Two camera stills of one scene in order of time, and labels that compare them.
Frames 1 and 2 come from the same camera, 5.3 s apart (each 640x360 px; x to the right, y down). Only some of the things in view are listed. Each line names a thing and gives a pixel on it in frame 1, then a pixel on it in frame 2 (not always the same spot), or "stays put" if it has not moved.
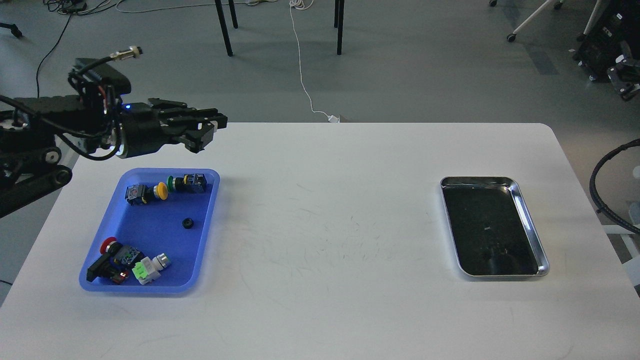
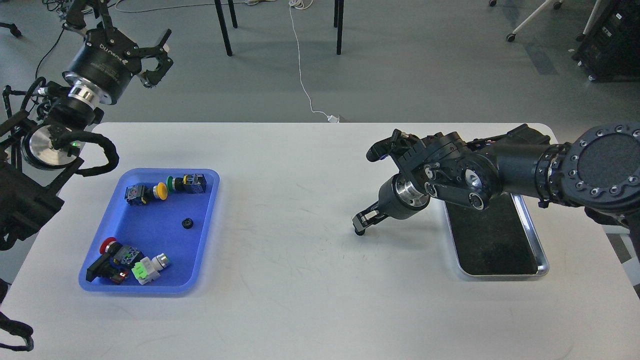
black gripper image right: [624, 76] -> [398, 198]
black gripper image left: [142, 130] -> [105, 63]
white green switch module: [147, 269] stays put
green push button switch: [195, 183] stays put
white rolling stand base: [512, 36] stays put
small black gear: [187, 223] stays put
